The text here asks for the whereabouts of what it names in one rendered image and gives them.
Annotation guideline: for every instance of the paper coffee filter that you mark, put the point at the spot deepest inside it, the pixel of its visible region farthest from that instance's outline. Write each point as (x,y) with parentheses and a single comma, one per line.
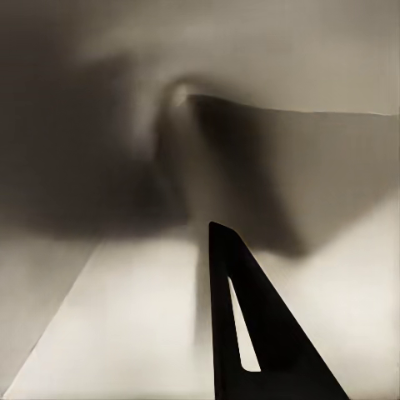
(127,126)

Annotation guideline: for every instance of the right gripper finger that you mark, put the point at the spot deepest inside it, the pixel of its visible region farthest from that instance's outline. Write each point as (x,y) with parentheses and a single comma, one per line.
(291,367)

